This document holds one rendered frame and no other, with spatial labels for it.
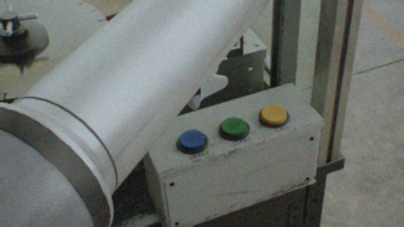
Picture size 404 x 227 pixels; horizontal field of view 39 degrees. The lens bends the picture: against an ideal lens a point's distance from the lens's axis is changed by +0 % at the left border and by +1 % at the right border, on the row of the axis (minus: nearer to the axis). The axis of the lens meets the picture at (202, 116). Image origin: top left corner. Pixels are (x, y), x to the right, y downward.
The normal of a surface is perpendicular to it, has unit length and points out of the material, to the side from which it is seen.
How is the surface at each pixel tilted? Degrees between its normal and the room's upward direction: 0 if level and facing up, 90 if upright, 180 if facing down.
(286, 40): 90
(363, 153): 0
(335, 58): 90
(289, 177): 90
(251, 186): 90
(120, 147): 72
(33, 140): 26
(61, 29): 0
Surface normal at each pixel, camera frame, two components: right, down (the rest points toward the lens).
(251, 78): 0.37, 0.60
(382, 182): -0.05, -0.75
